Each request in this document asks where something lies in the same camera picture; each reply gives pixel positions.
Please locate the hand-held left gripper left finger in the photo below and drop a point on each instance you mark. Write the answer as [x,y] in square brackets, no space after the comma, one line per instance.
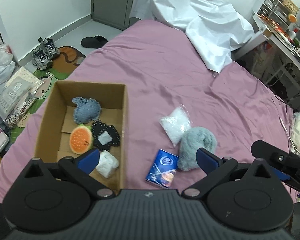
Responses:
[90,158]

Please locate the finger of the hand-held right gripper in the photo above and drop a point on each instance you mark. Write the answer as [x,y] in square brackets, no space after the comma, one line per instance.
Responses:
[281,175]
[265,148]

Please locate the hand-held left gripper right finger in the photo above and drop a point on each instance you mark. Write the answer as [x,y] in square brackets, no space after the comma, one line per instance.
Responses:
[208,160]

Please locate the white soft pouch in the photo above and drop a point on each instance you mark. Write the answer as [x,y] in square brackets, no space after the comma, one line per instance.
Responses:
[107,163]

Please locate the burger plush toy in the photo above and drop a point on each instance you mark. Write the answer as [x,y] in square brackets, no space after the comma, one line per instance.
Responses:
[81,140]

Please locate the black stitched fabric patch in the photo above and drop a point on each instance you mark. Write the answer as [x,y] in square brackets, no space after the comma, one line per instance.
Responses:
[110,132]

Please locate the brown cardboard box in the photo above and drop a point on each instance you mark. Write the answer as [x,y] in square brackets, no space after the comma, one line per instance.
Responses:
[52,110]

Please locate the grey fluffy plush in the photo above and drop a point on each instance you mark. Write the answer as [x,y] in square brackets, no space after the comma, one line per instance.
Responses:
[197,140]

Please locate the blue tissue pack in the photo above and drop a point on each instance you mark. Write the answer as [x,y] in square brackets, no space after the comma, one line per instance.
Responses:
[162,167]

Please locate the clear bag of white beads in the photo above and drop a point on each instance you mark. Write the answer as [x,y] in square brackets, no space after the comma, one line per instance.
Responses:
[176,125]

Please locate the white desk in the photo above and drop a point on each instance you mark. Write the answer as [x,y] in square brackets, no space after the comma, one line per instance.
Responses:
[285,55]

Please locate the cartoon floor mat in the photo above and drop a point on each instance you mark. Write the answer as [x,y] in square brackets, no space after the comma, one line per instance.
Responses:
[62,65]

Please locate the grey mailing package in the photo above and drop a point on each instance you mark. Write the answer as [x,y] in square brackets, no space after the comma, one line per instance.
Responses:
[12,97]

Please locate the cream patterned package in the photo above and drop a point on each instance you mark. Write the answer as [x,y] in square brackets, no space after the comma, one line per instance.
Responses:
[22,76]

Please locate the grey white sneaker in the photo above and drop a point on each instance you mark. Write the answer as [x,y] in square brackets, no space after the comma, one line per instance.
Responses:
[41,58]
[51,48]

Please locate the black slipper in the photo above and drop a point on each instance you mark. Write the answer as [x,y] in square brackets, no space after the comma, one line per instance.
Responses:
[93,42]

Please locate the white bottle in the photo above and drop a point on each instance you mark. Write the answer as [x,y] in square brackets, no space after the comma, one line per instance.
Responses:
[293,34]

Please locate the white plastic bag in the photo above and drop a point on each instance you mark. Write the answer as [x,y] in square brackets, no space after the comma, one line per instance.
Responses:
[3,73]
[2,55]

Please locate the small drawer organizer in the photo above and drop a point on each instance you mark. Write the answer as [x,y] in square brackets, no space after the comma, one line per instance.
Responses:
[271,6]

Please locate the wicker basket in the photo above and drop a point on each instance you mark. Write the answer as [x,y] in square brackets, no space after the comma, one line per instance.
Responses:
[290,4]

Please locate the white cover sheet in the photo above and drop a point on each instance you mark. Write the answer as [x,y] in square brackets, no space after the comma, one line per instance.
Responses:
[195,12]

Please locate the grey door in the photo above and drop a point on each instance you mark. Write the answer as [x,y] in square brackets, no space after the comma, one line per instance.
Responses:
[112,2]

